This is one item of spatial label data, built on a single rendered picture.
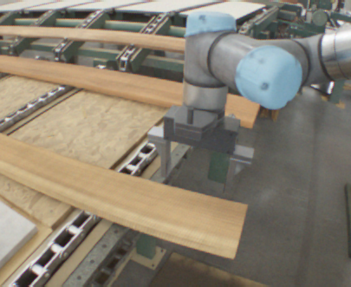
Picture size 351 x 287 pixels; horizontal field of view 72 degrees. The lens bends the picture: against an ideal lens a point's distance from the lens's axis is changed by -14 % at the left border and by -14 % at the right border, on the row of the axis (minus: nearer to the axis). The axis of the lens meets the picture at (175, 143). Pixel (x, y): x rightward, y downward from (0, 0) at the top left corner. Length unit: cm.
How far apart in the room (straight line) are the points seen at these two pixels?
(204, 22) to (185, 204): 43
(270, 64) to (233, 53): 6
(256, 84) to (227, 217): 40
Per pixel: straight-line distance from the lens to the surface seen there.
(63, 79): 143
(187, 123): 40
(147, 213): 65
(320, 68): 42
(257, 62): 33
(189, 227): 63
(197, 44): 41
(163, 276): 154
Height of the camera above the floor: 137
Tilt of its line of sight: 35 degrees down
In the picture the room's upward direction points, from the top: 2 degrees clockwise
